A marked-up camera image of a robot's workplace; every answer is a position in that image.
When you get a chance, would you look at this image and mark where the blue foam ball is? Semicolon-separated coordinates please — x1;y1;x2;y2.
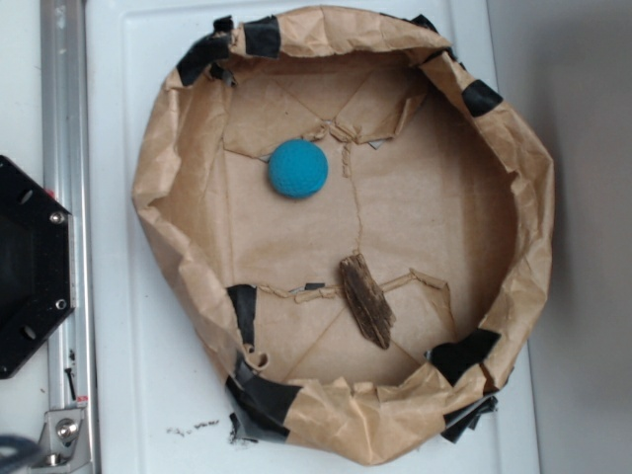
268;139;329;199

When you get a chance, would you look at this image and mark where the brown paper bag bin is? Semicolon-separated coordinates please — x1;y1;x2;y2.
132;6;554;465

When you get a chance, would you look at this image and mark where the brown wood bark piece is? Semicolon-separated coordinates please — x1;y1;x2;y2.
340;254;395;350

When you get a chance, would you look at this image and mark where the white plastic tray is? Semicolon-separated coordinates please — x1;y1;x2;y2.
85;1;540;473

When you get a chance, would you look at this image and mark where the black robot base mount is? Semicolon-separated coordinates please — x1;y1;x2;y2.
1;156;73;380

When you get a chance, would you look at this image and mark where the metal corner bracket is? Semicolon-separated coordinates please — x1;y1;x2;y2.
31;408;91;473

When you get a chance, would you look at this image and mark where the aluminium extrusion rail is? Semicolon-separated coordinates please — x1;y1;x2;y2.
40;1;101;473

